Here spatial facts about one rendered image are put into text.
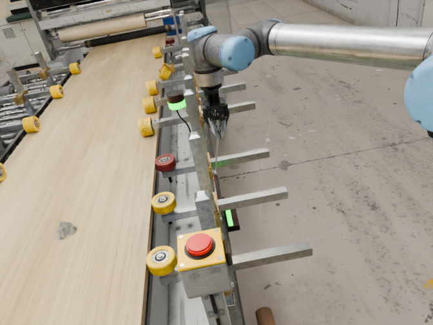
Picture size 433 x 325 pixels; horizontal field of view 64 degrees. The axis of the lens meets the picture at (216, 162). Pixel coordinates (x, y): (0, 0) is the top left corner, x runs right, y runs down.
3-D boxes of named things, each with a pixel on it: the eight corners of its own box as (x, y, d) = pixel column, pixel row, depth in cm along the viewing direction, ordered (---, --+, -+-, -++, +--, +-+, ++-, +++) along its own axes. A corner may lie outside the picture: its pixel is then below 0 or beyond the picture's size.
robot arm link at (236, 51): (259, 29, 94) (230, 26, 102) (227, 42, 88) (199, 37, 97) (263, 64, 99) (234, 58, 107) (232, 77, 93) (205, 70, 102)
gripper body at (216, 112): (207, 125, 114) (200, 91, 108) (205, 114, 121) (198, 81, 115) (229, 120, 114) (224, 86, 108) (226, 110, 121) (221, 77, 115)
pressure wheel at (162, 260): (169, 266, 105) (159, 240, 99) (189, 277, 101) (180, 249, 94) (150, 286, 100) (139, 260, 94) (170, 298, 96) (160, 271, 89)
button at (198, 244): (212, 237, 54) (210, 229, 53) (214, 257, 51) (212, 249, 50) (187, 242, 54) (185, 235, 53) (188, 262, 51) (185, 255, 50)
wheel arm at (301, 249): (308, 249, 102) (308, 238, 99) (312, 258, 99) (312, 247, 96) (162, 278, 102) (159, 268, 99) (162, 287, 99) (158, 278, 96)
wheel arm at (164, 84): (237, 71, 200) (236, 65, 198) (238, 73, 197) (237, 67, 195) (152, 88, 200) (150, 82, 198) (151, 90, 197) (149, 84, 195)
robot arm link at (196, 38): (198, 33, 97) (179, 31, 104) (206, 77, 103) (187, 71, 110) (224, 24, 101) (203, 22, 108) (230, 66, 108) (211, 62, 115)
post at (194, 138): (223, 244, 127) (199, 129, 100) (225, 251, 124) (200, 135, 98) (214, 246, 127) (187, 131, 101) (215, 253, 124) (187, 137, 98)
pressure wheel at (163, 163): (180, 174, 146) (174, 151, 139) (180, 185, 139) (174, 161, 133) (161, 177, 146) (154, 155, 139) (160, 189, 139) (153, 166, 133)
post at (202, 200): (235, 309, 107) (207, 186, 81) (236, 320, 104) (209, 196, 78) (223, 311, 107) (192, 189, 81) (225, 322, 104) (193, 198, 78)
